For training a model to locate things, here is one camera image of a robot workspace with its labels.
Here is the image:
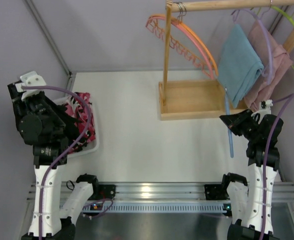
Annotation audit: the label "blue plastic hanger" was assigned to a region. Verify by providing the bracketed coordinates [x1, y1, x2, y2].
[224, 86, 235, 159]

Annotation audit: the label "pink camouflage trousers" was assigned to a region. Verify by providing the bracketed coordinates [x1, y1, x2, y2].
[54, 92, 99, 157]

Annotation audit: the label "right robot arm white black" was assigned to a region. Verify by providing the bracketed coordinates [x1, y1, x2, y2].
[219, 109, 284, 240]

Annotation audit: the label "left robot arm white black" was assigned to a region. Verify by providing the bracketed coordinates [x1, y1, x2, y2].
[7, 80, 98, 240]

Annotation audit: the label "light blue trousers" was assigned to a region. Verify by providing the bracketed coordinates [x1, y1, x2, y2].
[218, 24, 264, 108]

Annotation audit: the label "dusty pink trousers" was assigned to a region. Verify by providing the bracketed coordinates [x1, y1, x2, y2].
[244, 21, 293, 112]

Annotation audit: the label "pink plastic hanger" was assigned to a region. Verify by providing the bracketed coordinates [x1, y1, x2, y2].
[145, 16, 216, 80]

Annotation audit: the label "purple plastic hanger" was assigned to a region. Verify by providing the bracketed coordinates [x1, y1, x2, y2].
[231, 9, 274, 86]

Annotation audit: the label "orange hanger behind pink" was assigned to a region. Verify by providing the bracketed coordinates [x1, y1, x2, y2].
[148, 14, 219, 77]

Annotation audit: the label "white plastic basket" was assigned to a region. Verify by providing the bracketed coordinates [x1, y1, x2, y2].
[50, 96, 100, 160]

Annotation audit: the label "wooden clothes rack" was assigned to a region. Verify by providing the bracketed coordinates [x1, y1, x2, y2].
[147, 0, 294, 121]

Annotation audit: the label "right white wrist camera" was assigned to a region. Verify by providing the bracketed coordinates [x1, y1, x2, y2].
[259, 99, 274, 110]

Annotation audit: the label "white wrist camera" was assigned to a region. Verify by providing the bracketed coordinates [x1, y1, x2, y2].
[14, 71, 47, 101]
[259, 99, 274, 110]

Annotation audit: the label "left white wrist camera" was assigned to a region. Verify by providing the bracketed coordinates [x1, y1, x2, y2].
[14, 71, 47, 101]

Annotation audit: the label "grey slotted cable duct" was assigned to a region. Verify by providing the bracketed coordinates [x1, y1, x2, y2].
[82, 202, 232, 214]

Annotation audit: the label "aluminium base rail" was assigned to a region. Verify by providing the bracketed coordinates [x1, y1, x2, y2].
[26, 182, 294, 203]

